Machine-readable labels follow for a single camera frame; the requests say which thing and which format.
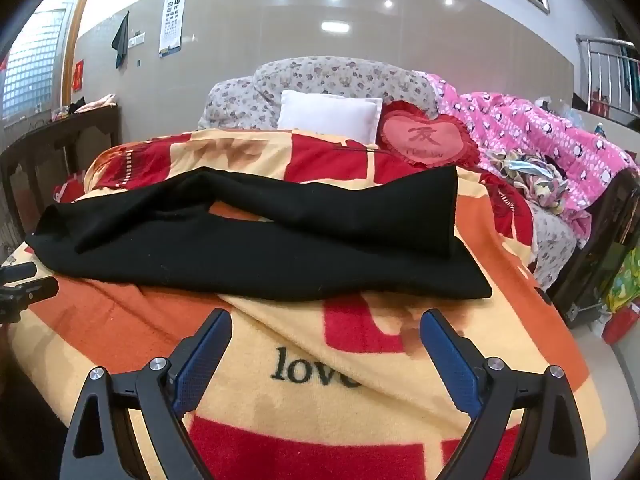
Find red orange printed blanket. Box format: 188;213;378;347
7;127;608;480

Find white pillow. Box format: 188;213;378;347
276;90;385;145

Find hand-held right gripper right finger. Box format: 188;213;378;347
419;308;592;480

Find metal stair railing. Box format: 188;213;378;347
575;34;640;126

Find pink penguin print quilt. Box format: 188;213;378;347
425;72;640;248

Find red heart cushion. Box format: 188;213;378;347
377;100;481;168

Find dark hanging cloth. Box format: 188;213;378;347
111;11;130;68

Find yellow green bag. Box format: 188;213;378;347
605;247;640;313

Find colourful crumpled cloth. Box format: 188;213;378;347
480;152;571;209

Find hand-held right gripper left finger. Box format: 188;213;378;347
62;308;233;480

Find eye chart poster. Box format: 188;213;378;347
158;0;187;57

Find grey floral quilt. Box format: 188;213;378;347
197;56;441;132

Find dark wooden side table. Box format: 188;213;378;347
0;105;123;226

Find dark wooden bed frame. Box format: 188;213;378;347
540;165;640;328

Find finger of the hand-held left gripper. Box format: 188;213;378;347
0;262;60;323

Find pink cloth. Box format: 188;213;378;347
70;94;118;114

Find glass block window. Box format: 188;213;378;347
0;0;83;122

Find red bag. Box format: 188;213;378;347
602;305;640;346

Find black pants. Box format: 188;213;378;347
25;165;493;302

